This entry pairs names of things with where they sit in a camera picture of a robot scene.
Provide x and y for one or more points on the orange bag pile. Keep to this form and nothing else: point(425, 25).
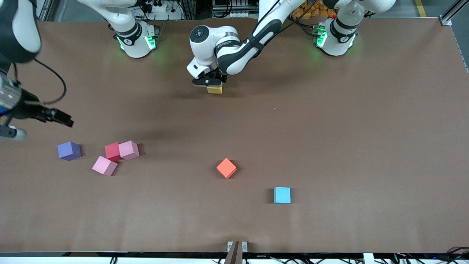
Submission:
point(311, 11)

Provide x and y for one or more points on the purple foam cube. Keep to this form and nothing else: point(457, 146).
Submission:
point(68, 150)

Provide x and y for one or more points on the small white plastic box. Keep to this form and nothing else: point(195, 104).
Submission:
point(368, 258)

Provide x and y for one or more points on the light blue foam cube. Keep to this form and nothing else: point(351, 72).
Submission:
point(282, 195)

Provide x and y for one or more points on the orange foam cube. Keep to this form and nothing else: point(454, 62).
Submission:
point(226, 167)

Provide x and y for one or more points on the red foam cube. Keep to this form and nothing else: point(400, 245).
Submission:
point(111, 151)

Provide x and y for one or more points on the pink foam cube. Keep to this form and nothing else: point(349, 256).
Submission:
point(129, 149)
point(104, 165)

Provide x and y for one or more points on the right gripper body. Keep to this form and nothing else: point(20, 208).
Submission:
point(30, 109)

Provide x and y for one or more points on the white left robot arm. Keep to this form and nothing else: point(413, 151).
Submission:
point(205, 42)

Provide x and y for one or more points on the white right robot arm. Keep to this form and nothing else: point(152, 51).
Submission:
point(126, 25)

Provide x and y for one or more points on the aluminium frame profile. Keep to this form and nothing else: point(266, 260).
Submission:
point(446, 20)

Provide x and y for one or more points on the white power strip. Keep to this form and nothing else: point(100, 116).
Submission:
point(163, 11)

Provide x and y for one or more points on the yellow foam cube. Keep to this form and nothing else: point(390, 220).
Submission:
point(214, 90)

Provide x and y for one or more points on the aluminium frame bracket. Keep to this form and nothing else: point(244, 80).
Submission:
point(236, 246)

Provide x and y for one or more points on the white equipment box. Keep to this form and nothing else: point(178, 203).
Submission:
point(234, 9)

